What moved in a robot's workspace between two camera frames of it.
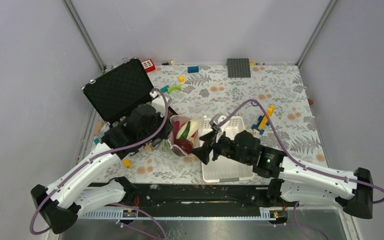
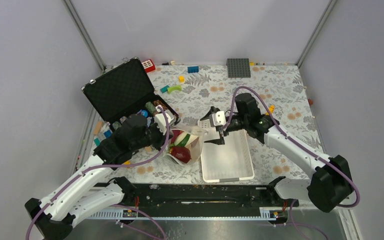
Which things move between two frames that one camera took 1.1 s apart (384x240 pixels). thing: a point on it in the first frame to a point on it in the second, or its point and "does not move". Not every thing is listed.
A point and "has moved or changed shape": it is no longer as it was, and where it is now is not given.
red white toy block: x=148 y=65 does not move
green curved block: x=179 y=87 does not move
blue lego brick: x=193 y=69 does not move
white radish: x=195 y=125 to x=181 y=136
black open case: x=116 y=92 does not move
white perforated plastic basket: x=224 y=169 does not move
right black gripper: x=203 y=154 to x=220 y=141
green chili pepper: x=185 y=134 to x=184 y=141
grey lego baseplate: x=238 y=68 does not move
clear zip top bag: x=184 y=134 has moved or changed shape
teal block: x=164 y=89 does not move
